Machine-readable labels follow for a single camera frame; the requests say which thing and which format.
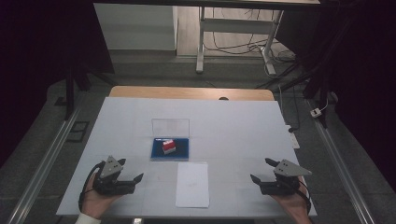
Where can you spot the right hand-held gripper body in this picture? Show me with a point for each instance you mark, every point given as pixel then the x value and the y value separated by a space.
pixel 280 186

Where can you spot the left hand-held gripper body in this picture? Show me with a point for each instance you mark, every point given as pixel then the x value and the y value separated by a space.
pixel 107 183

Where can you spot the person's right hand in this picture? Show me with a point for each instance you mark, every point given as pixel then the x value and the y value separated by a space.
pixel 295 205

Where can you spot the person's left hand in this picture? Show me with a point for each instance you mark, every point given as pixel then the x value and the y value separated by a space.
pixel 93 203

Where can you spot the small red and white box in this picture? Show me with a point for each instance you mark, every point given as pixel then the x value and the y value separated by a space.
pixel 168 147

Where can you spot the blue box with clear lid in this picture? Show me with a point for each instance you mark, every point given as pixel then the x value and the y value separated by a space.
pixel 183 152

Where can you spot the white paper sheet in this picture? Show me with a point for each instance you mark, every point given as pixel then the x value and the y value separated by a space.
pixel 192 186

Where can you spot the white plug adapter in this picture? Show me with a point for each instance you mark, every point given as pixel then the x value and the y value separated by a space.
pixel 316 112

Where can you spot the black stand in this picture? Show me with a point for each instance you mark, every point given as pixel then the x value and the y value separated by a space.
pixel 70 93

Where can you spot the dark curtain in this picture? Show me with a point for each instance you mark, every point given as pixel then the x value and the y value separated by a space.
pixel 361 77
pixel 40 62

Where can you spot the white cabinet panel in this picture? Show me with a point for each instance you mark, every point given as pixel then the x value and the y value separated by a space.
pixel 134 28

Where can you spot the black floor frame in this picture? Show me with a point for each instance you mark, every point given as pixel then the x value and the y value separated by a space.
pixel 77 131

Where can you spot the aluminium rail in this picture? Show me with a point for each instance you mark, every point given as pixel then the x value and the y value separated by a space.
pixel 40 174
pixel 339 165

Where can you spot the white desk frame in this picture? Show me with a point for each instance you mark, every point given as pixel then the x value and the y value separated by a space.
pixel 236 25

